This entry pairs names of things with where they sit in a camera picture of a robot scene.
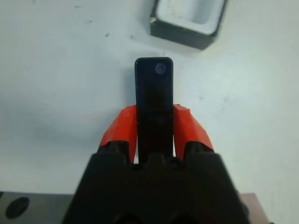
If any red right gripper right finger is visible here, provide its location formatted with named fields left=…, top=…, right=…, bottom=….
left=172, top=104, right=215, bottom=161

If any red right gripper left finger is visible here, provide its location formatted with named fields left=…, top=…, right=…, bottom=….
left=98, top=105, right=139, bottom=164

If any slim black camera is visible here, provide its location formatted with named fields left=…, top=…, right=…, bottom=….
left=134, top=56, right=175, bottom=165

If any black box base white lining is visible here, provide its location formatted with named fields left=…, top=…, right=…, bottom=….
left=149, top=0, right=229, bottom=51

